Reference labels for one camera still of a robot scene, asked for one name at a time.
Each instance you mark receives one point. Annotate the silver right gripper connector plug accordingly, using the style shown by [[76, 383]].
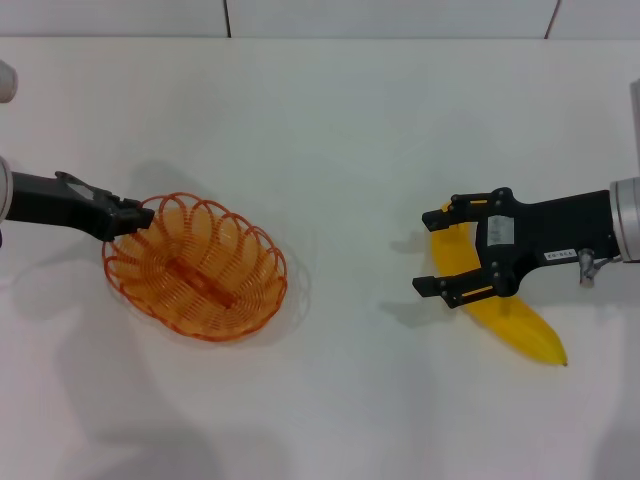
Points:
[[586, 265]]

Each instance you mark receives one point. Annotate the orange woven plastic basket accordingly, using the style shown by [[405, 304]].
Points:
[[200, 300]]

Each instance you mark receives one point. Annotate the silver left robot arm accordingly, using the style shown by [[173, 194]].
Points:
[[4, 190]]

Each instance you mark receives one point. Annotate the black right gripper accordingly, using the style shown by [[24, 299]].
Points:
[[550, 227]]

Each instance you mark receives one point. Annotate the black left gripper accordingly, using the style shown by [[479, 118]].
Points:
[[55, 202]]

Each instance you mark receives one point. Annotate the yellow banana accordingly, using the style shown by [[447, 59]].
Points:
[[525, 325]]

